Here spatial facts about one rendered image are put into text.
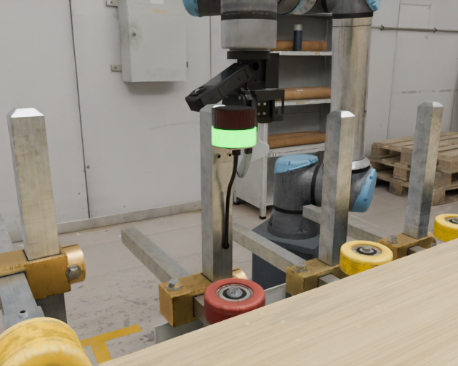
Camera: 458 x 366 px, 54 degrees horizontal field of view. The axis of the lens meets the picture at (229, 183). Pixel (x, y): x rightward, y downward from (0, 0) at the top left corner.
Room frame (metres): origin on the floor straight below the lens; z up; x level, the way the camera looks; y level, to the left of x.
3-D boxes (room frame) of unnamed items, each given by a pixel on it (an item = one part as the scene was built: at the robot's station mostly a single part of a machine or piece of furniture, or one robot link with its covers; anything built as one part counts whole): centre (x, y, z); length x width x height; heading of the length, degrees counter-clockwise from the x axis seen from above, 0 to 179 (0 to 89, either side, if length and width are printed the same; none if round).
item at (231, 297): (0.52, -0.01, 0.85); 0.08 x 0.08 x 0.11
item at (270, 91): (0.77, -0.04, 1.15); 0.09 x 0.08 x 0.12; 122
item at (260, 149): (0.75, -0.04, 1.05); 0.06 x 0.03 x 0.09; 122
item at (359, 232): (0.96, -0.33, 0.80); 0.44 x 0.03 x 0.04; 32
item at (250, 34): (0.77, -0.03, 1.23); 0.10 x 0.09 x 0.05; 32
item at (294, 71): (3.66, -0.54, 0.78); 0.90 x 0.45 x 1.55; 119
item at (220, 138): (0.60, -0.01, 1.10); 0.06 x 0.06 x 0.02
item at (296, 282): (0.76, -0.17, 0.81); 0.14 x 0.06 x 0.05; 122
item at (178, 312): (0.62, 0.04, 0.85); 0.14 x 0.06 x 0.05; 122
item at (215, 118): (0.60, -0.01, 1.13); 0.06 x 0.06 x 0.02
